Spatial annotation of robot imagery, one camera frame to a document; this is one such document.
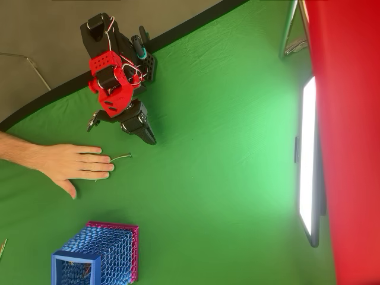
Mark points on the bare human forearm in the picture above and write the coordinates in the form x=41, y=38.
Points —
x=15, y=150

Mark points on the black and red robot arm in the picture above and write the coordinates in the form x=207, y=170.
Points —
x=98, y=38

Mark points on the thin metal tube frame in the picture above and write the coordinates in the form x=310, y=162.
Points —
x=35, y=69

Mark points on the chrome tube stand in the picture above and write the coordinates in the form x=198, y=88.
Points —
x=287, y=32

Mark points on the green table cloth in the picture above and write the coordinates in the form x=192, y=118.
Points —
x=207, y=148

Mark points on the bare human hand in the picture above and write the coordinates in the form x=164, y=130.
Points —
x=68, y=163

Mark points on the red smooth panel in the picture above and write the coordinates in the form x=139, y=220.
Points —
x=350, y=118

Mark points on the blue and pink lattice basket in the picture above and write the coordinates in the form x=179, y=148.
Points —
x=101, y=249

